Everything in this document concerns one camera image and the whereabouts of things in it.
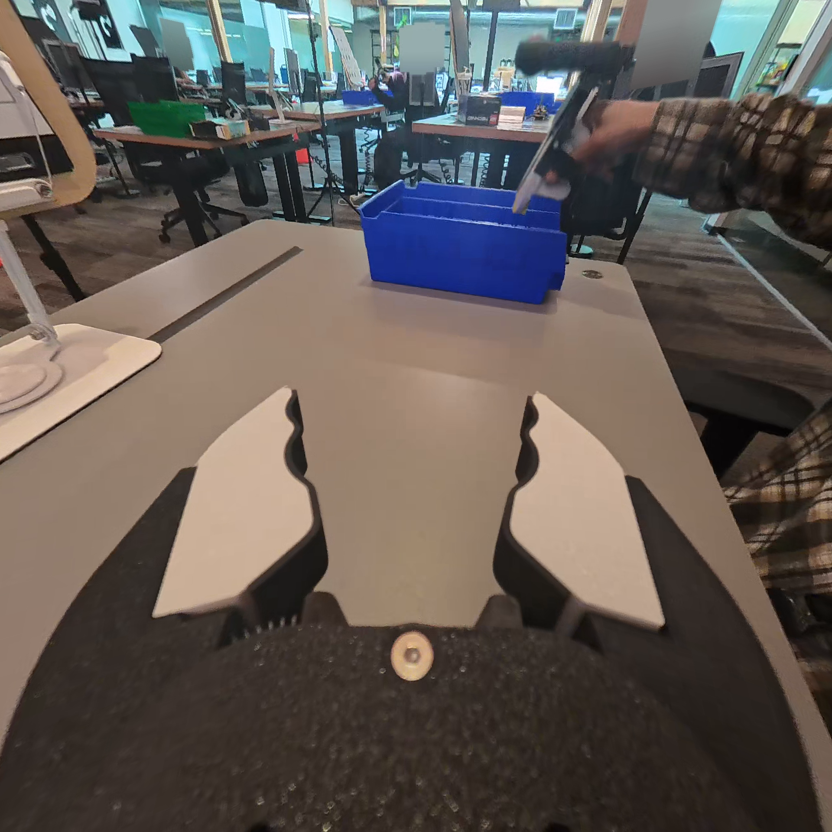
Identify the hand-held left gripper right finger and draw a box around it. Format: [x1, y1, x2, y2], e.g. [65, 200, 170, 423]
[494, 392, 665, 634]

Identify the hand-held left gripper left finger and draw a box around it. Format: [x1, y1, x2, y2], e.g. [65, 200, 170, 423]
[153, 387, 328, 618]

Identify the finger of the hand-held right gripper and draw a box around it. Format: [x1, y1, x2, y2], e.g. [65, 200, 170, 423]
[512, 170, 542, 217]

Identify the blue plastic bin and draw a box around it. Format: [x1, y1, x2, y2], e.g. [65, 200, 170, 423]
[359, 180, 568, 305]

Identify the person's right forearm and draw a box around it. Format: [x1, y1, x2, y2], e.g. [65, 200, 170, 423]
[640, 93, 832, 251]

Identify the person's right hand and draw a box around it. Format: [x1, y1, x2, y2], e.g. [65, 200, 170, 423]
[575, 101, 659, 183]

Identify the wooden desk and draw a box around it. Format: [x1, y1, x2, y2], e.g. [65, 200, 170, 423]
[93, 120, 326, 228]
[411, 112, 560, 191]

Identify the black cardboard box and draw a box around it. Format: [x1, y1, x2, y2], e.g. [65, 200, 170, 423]
[457, 94, 503, 126]

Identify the grey monitor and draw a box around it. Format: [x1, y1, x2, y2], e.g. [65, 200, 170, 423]
[692, 52, 745, 98]

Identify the white tablet stand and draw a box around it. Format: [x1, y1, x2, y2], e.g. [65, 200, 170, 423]
[0, 221, 162, 464]

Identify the person's plaid shirt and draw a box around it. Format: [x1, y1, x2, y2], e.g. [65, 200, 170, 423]
[723, 403, 832, 709]

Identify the green plastic crate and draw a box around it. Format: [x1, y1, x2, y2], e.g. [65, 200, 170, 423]
[127, 101, 209, 139]

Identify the black office chair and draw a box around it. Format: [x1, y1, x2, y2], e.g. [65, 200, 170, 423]
[130, 57, 251, 247]

